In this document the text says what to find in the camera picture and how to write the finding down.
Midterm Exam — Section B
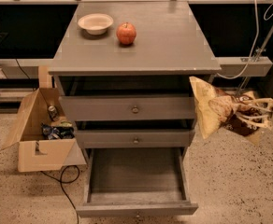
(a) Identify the grey drawer cabinet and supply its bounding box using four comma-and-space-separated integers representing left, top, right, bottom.
48, 0, 222, 161

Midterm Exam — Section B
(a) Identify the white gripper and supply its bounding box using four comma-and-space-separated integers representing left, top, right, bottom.
233, 97, 273, 130

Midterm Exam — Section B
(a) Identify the grey metal rail frame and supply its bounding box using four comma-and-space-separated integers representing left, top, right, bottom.
0, 0, 273, 105

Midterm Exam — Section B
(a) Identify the brown chip bag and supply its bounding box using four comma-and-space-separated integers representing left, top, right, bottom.
189, 77, 261, 145

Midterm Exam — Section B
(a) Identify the grey middle drawer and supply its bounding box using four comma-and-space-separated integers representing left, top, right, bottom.
75, 129, 194, 148

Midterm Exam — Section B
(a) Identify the red apple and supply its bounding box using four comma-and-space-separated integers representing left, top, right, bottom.
116, 22, 137, 45

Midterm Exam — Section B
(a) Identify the grey drawer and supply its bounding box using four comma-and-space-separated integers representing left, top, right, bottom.
60, 95, 196, 121
75, 129, 194, 148
76, 147, 198, 217

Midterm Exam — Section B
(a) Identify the blue snack bag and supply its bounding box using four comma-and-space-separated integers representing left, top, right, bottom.
41, 124, 74, 140

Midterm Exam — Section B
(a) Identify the white hanging cable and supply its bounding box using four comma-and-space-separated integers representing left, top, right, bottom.
216, 0, 273, 80

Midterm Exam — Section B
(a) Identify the white bowl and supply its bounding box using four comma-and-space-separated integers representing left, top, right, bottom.
78, 13, 114, 35

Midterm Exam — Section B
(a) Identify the metal soda can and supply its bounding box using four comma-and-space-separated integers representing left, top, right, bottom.
48, 105, 59, 121

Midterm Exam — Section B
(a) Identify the grey bottom drawer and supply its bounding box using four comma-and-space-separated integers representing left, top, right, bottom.
76, 147, 198, 217

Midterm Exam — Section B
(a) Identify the cardboard box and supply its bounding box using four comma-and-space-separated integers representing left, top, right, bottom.
2, 66, 86, 173

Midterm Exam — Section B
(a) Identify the black floor cable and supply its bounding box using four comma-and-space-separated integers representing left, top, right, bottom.
40, 164, 80, 224

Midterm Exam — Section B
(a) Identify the grey top drawer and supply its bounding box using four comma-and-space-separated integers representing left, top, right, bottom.
60, 95, 196, 121

